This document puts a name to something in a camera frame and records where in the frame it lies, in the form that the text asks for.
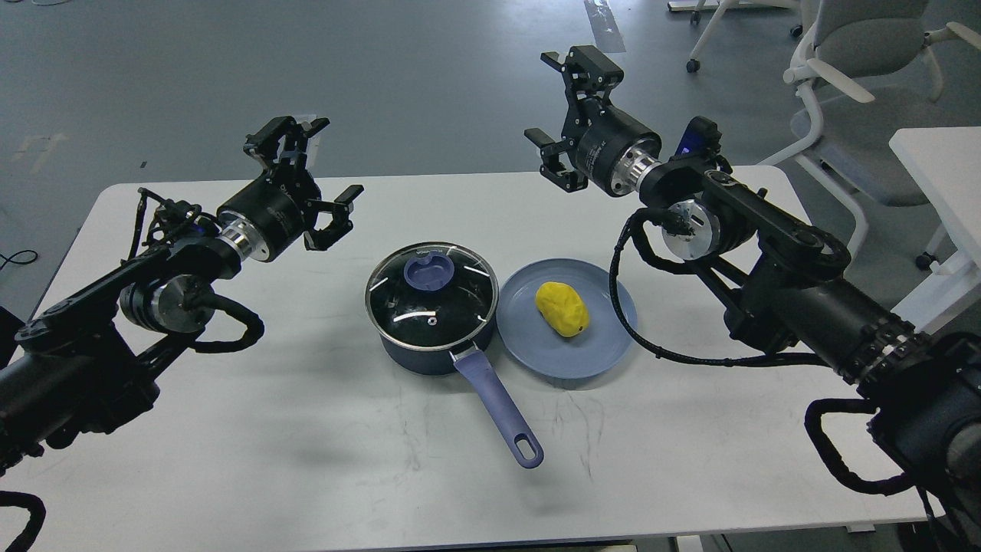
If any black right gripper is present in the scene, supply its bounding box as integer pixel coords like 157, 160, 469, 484
524, 45, 662, 198

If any blue plate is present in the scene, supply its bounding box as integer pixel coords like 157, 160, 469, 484
497, 258, 637, 380

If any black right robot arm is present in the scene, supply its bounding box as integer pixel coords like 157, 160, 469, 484
525, 45, 980, 551

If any dark blue saucepan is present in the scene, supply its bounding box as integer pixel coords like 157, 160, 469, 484
365, 241, 545, 469

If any white grey office chair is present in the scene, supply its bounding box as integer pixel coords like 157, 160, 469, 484
764, 1, 979, 255

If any white chair base with casters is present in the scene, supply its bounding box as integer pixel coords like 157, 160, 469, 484
667, 0, 805, 74

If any yellow potato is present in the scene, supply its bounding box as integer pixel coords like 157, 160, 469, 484
535, 281, 591, 338

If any white side table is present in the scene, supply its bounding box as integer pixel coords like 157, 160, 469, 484
889, 126, 980, 333

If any glass pot lid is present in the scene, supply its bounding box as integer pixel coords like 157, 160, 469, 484
365, 241, 500, 350

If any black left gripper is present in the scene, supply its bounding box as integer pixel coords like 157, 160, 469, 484
218, 117, 364, 262

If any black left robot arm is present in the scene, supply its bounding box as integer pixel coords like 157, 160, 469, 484
1, 116, 363, 472

